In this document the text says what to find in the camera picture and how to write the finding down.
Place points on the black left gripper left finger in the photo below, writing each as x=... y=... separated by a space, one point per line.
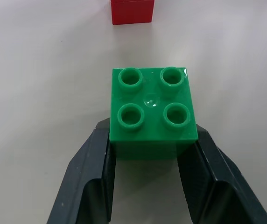
x=84 y=177

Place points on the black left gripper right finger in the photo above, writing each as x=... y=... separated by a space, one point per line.
x=219 y=186

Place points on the green studded building block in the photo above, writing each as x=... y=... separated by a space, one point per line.
x=151 y=116

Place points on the red building block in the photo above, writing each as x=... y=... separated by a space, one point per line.
x=131 y=11

